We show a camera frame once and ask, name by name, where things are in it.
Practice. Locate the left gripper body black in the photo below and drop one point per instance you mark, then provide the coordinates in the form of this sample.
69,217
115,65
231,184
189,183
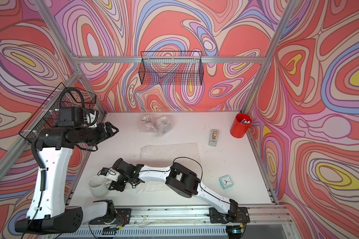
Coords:
98,134

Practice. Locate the black wire basket left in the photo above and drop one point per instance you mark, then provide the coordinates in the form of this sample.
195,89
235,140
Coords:
47,113

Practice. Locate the red pen holder cup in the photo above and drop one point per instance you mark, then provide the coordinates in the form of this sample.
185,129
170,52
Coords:
240,125

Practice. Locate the small green alarm clock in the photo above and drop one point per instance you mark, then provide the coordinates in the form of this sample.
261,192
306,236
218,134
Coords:
226,182

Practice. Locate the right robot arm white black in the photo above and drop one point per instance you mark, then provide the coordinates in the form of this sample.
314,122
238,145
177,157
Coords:
181,180

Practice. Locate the black wire basket back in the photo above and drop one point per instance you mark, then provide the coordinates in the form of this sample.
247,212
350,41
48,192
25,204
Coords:
171,67

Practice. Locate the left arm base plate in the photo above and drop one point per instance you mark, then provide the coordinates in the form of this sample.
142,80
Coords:
121,217

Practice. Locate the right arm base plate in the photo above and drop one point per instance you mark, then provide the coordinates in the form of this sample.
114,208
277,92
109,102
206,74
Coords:
241,215

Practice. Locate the bubble wrap sheet around mug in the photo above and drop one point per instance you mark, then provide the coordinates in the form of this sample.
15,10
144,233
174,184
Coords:
147,124

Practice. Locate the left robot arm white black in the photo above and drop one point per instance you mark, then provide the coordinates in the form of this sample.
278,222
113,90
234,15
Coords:
52,150

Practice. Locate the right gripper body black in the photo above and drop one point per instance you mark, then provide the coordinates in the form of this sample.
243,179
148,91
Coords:
122,180

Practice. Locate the black wire basket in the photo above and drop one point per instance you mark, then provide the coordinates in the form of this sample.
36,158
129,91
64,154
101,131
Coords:
47,113
171,67

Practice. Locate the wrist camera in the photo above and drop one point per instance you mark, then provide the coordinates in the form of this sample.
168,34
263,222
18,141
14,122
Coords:
77,117
104,171

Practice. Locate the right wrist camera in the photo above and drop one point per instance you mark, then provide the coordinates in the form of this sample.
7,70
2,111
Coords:
104,171

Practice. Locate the bubble wrap sheet stack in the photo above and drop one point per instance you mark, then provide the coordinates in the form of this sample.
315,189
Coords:
186,154

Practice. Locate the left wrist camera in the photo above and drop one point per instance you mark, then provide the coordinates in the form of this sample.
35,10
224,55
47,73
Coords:
77,117

